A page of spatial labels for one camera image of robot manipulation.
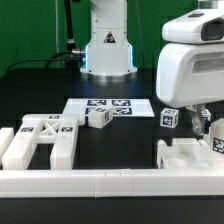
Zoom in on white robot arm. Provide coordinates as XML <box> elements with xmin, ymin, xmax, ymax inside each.
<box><xmin>80</xmin><ymin>0</ymin><xmax>224</xmax><ymax>135</ymax></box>

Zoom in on white tagged chair nut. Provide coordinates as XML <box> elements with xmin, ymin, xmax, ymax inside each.
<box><xmin>160</xmin><ymin>108</ymin><xmax>179</xmax><ymax>128</ymax></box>

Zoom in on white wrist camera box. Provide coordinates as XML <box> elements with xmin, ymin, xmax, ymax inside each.
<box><xmin>162</xmin><ymin>9</ymin><xmax>224</xmax><ymax>44</ymax></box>

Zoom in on white U-shaped fence frame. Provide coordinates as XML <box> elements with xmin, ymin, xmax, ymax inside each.
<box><xmin>0</xmin><ymin>126</ymin><xmax>224</xmax><ymax>199</ymax></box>

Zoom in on black cable bundle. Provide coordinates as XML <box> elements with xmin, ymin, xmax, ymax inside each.
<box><xmin>6</xmin><ymin>0</ymin><xmax>88</xmax><ymax>73</ymax></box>

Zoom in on white chair back frame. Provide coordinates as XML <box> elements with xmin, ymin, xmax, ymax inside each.
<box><xmin>0</xmin><ymin>114</ymin><xmax>85</xmax><ymax>170</ymax></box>

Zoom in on white marker base sheet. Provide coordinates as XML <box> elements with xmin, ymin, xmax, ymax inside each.
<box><xmin>63</xmin><ymin>98</ymin><xmax>154</xmax><ymax>117</ymax></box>

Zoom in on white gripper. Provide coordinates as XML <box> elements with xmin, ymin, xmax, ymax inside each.
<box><xmin>156</xmin><ymin>43</ymin><xmax>224</xmax><ymax>136</ymax></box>

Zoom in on white chair seat plate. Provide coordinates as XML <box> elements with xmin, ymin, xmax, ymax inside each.
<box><xmin>157</xmin><ymin>138</ymin><xmax>210</xmax><ymax>169</ymax></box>

